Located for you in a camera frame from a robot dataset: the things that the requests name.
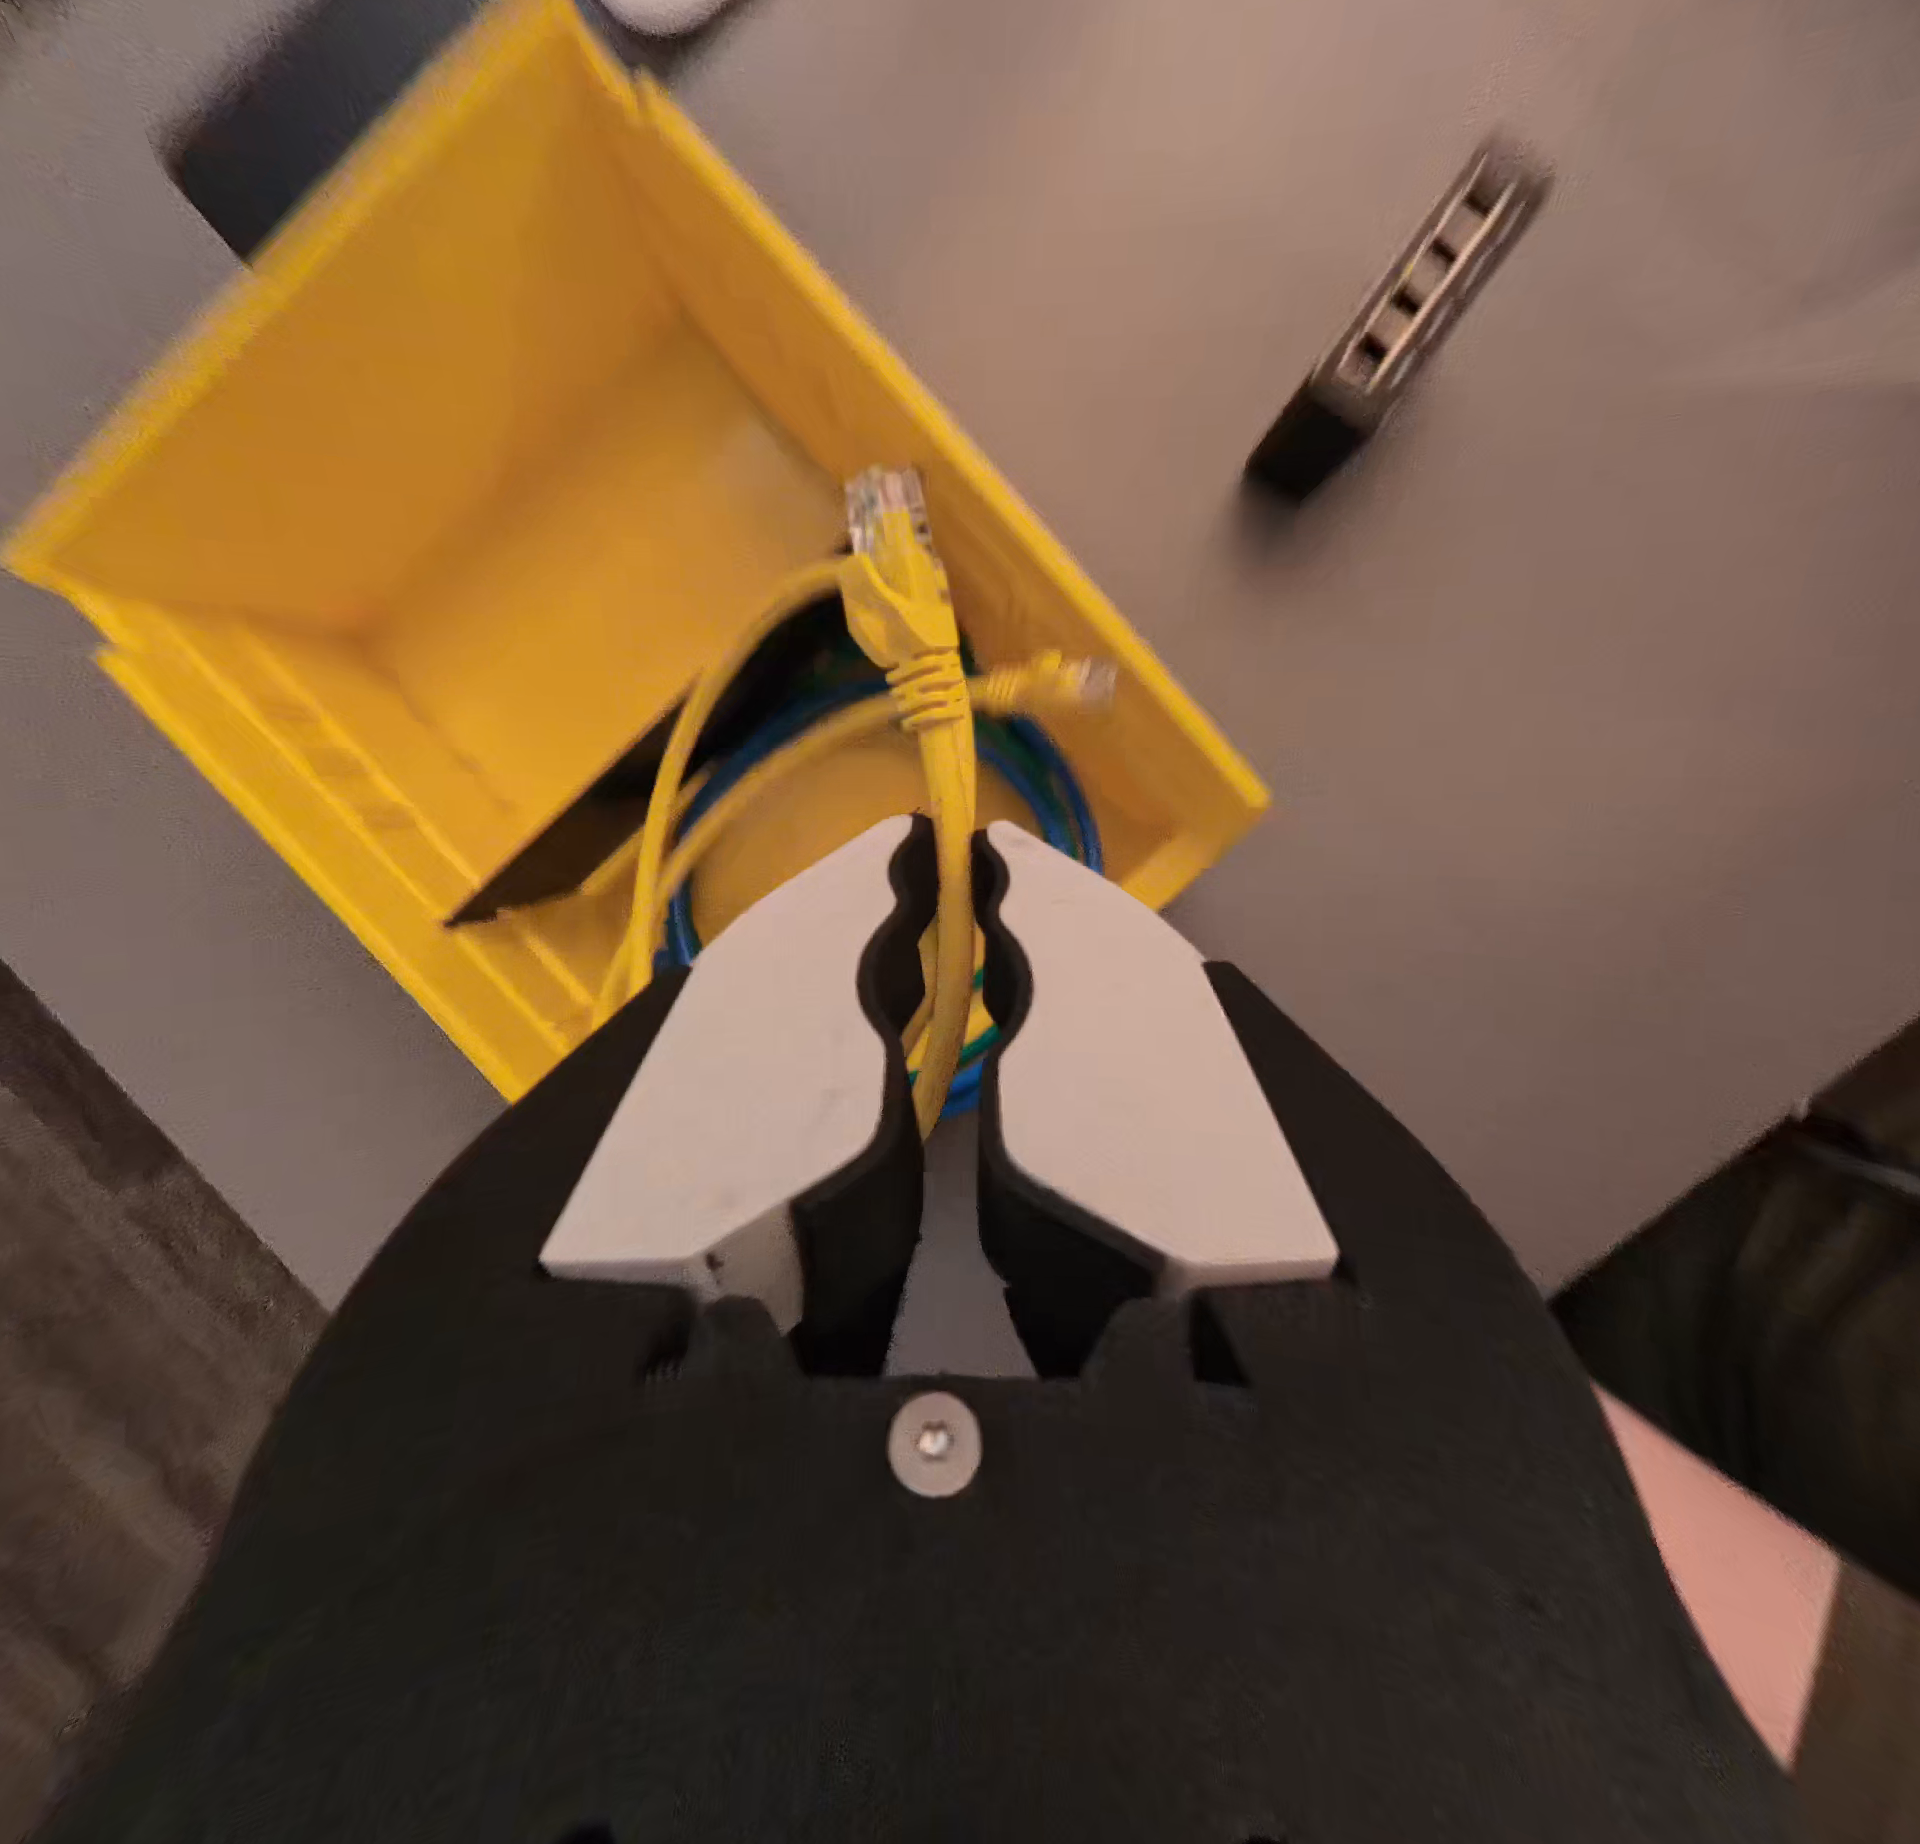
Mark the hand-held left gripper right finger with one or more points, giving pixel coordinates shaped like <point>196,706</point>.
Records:
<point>1141,1111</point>

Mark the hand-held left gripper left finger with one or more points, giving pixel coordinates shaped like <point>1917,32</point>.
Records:
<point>750,1096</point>

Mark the yellow plastic bin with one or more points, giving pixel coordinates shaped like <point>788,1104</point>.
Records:
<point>451,418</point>

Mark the black ethernet switch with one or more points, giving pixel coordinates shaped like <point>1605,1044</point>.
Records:
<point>1411,314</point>

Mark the black bin divider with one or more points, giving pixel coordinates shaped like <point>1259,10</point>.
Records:
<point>570,855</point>

